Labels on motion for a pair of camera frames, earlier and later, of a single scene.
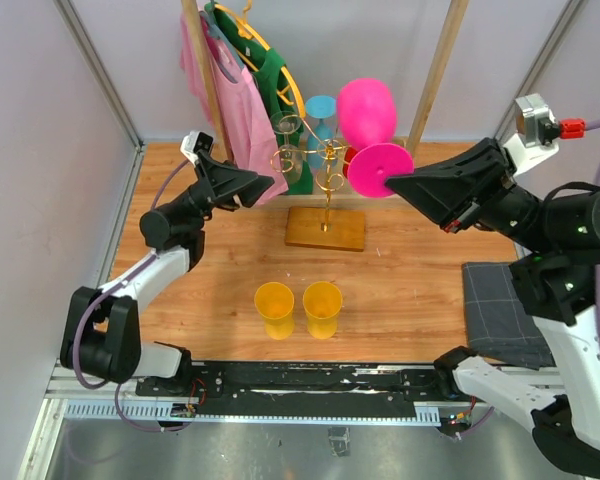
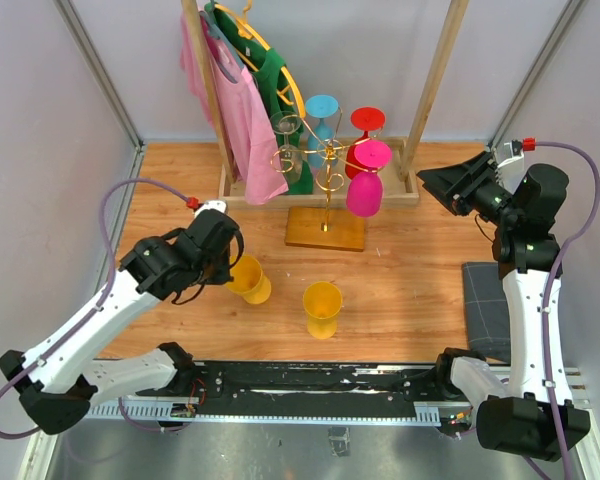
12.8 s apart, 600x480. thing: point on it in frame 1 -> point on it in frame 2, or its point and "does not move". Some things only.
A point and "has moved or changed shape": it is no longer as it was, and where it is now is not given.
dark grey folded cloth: (499, 327) does not move
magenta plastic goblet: (368, 118) has moved or changed shape
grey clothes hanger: (210, 16) does not move
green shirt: (266, 66) does not move
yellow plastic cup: (274, 302) -> (249, 280)
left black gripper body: (206, 187) -> (217, 270)
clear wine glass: (290, 156) does not move
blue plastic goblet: (321, 140) does not move
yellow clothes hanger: (245, 28) does not move
